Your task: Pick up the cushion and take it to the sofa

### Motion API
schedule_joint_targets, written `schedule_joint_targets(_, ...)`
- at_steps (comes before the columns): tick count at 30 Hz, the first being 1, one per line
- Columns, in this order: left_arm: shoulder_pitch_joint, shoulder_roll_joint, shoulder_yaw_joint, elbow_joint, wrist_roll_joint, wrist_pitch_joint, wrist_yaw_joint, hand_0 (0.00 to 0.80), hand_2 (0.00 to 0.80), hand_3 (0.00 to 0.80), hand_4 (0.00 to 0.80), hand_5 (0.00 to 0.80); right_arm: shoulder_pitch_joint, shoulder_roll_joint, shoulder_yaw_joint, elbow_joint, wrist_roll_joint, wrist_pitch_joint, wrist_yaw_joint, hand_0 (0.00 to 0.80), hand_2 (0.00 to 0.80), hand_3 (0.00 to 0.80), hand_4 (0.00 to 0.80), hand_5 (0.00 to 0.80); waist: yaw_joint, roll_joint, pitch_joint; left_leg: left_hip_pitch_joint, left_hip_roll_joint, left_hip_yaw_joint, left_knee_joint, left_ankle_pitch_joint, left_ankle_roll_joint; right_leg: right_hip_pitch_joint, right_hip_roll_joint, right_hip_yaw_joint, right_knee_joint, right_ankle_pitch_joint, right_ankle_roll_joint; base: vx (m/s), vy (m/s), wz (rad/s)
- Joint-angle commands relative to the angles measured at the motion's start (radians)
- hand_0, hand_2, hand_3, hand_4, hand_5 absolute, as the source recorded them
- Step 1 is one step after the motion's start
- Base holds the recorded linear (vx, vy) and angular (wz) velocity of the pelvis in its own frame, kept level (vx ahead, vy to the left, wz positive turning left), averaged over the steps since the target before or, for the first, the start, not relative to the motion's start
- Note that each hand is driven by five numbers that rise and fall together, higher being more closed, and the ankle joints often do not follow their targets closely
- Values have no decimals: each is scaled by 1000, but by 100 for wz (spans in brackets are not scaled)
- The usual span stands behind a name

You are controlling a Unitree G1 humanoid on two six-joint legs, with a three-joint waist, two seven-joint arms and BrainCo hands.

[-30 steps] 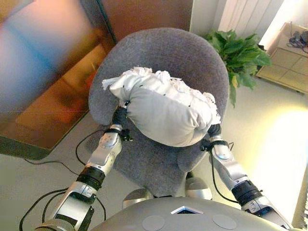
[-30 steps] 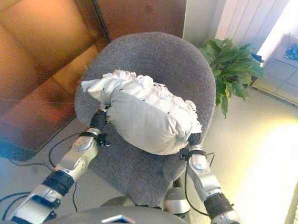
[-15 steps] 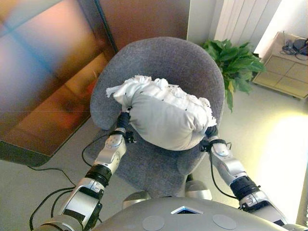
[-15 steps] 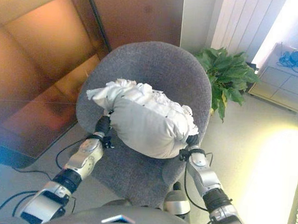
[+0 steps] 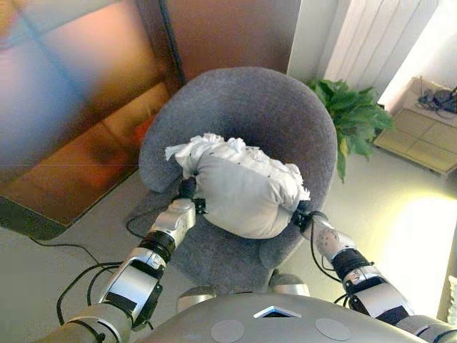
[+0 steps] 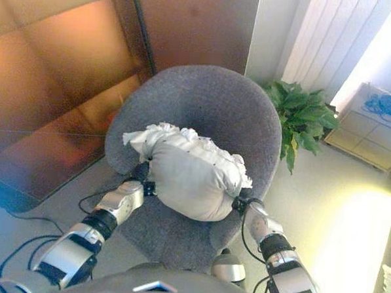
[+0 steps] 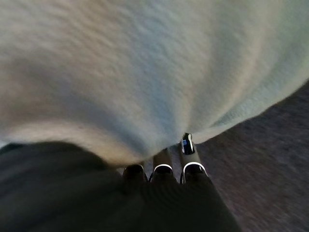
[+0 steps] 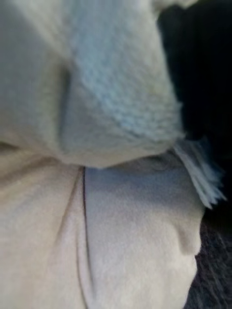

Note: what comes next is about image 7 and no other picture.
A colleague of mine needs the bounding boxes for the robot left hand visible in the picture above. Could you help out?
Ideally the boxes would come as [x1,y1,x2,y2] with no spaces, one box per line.
[0,132,242,232]

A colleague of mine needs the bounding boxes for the cream fringed cushion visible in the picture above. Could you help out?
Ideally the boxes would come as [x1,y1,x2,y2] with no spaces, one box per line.
[0,0,309,167]

